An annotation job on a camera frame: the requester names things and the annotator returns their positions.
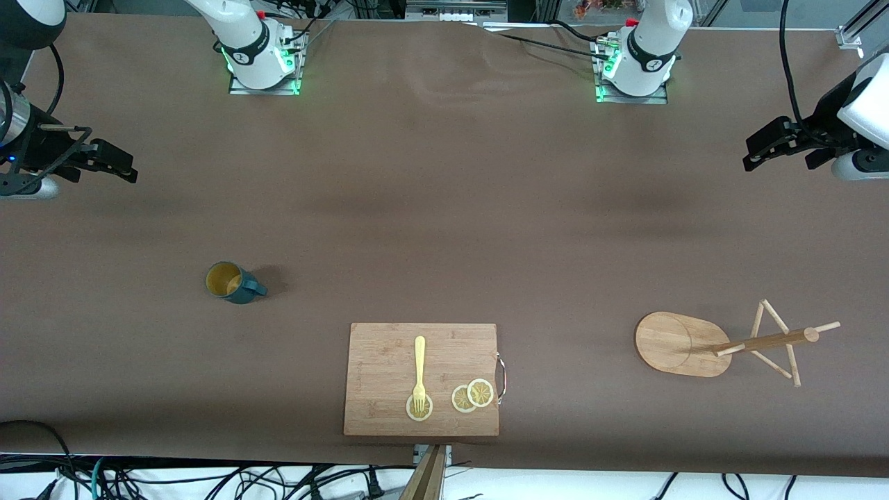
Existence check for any teal mug with yellow inside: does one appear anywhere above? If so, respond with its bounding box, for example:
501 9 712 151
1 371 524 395
205 261 268 305

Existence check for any wooden beam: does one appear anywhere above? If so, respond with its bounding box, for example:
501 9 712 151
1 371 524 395
399 444 447 500

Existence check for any thick black looped cable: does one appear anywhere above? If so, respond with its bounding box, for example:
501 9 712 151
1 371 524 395
0 420 74 487

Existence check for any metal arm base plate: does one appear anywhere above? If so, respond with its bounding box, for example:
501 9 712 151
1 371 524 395
229 31 305 96
595 38 669 106

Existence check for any wooden mug rack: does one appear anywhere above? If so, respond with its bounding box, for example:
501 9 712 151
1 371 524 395
635 299 842 388

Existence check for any brown table cover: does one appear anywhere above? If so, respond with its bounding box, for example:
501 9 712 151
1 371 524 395
0 12 889 478

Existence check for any wooden cutting board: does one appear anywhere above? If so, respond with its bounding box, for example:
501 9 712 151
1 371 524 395
343 322 508 438

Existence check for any yellow plastic fork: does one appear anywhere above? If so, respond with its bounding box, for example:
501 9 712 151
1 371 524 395
413 336 427 416

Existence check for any white power strip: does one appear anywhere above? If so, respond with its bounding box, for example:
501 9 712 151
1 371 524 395
406 0 508 20

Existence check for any black cable to arm base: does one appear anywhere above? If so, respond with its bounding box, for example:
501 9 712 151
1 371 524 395
479 19 619 63

